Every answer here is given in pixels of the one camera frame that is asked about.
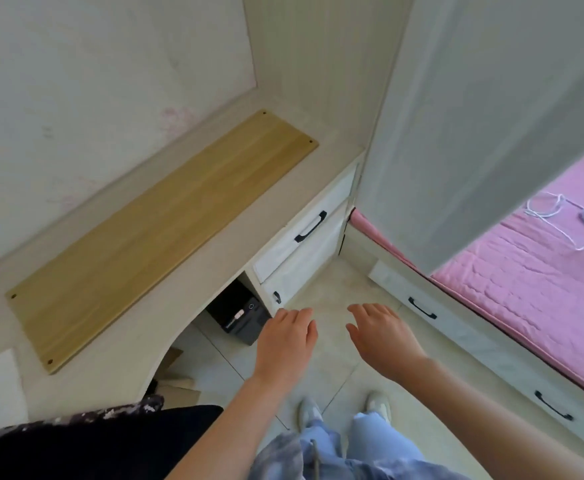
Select pink quilted mattress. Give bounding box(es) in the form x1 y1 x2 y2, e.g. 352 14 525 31
348 137 584 408

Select person's left forearm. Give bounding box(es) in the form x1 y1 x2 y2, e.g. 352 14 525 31
166 377 294 480

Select person's left hand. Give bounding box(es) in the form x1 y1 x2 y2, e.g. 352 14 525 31
254 308 319 391

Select light blue jeans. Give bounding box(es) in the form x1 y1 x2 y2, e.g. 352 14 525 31
292 412 425 468

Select person's left white shoe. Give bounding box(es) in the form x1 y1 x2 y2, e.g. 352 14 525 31
299 398 324 431

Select person's right hand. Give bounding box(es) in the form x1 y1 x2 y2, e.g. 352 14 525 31
345 303 431 386

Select person's right white shoe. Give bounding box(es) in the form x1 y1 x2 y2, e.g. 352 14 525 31
365 392 393 423

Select black bed drawer handle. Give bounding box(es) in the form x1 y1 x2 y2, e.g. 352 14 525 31
534 390 575 422
407 297 438 320

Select white wardrobe door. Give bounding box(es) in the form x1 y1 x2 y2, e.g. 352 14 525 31
354 0 584 276

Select person's white shoe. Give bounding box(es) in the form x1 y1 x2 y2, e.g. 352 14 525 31
299 398 324 431
365 392 393 423

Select brown cardboard piece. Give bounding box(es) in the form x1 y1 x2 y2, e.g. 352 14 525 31
158 346 196 395

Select white desk cabinet door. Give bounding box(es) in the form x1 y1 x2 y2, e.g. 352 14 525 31
261 200 349 318

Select white cable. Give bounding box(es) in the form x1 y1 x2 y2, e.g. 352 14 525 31
524 192 584 251

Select light wooden board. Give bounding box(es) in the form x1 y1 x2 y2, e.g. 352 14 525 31
5 110 320 376

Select white panelled wardrobe side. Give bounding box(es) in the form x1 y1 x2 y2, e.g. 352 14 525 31
242 0 416 150

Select person's right forearm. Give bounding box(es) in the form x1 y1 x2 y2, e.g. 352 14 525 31
402 357 584 480

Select black computer tower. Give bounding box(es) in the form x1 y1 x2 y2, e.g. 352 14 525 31
207 284 275 347

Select patterned dark cloth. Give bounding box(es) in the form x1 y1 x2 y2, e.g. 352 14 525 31
0 394 166 445

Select white desk drawer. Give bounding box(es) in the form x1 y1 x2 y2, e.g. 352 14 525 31
251 164 359 285

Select white desk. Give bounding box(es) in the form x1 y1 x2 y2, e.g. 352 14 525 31
0 90 368 440

